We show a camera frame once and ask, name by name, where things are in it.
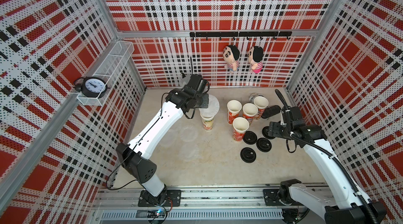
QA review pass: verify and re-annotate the metal base rail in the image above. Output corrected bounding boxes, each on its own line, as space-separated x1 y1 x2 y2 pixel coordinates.
88 183 336 224

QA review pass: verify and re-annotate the translucent leak-proof paper sheet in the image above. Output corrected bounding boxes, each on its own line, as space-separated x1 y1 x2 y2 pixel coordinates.
199 95 220 118

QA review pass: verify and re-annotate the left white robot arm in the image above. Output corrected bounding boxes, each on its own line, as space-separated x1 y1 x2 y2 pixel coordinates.
116 75 210 199

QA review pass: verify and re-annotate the black lid near front cup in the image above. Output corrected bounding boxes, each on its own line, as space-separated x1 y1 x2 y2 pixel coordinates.
242 131 258 145

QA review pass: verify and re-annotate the silver alarm clock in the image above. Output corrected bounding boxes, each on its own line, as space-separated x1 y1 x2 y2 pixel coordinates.
248 93 264 103

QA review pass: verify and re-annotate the black hook rail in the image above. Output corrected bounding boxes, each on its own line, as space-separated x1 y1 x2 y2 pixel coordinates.
190 31 293 38

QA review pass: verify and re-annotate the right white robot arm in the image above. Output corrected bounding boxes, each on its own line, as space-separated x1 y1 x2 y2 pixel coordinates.
267 90 387 224

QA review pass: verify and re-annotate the red paper cup back-right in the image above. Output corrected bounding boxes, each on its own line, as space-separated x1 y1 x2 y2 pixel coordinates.
253 96 269 120

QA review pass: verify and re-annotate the boy doll pink shirt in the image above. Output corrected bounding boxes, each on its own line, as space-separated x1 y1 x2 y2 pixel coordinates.
247 46 263 74

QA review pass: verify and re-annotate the black lid centre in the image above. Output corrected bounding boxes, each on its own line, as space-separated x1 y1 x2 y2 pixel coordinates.
256 138 272 153

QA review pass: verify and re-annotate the white wire basket shelf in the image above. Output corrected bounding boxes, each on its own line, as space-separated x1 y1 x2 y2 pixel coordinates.
77 40 134 107

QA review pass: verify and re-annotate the yellow-red paper cup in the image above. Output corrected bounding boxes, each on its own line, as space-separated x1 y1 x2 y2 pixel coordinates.
200 111 215 131

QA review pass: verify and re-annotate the black oblong case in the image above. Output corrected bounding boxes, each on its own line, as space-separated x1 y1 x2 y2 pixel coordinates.
261 105 281 119

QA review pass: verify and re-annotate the red paper cup middle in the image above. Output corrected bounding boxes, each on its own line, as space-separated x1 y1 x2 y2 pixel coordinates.
242 103 259 124

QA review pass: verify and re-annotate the black round clock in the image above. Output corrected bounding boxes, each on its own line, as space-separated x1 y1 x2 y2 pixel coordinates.
73 77 108 98

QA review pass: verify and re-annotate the boy doll striped shirt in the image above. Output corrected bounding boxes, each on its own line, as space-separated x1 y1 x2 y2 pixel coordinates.
223 45 240 73

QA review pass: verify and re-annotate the red paper cup back-left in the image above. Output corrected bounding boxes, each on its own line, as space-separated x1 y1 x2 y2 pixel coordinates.
227 100 242 124

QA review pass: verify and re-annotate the red paper cup front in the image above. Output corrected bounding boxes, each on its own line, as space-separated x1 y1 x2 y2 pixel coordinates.
232 117 250 142

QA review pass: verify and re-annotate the grey white husky plush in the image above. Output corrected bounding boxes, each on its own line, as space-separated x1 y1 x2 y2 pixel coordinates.
179 73 192 87

